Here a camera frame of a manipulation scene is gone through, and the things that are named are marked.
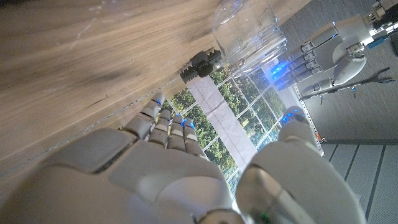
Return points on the black forked backdrop support rod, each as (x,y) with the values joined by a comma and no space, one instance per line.
(357,84)

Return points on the black hair claw clip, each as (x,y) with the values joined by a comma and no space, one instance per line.
(200,65)

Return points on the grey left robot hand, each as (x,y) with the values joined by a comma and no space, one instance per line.
(326,49)

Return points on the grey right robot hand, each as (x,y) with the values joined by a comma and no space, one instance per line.
(155,186)

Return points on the printed window backdrop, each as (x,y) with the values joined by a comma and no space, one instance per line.
(230,124)

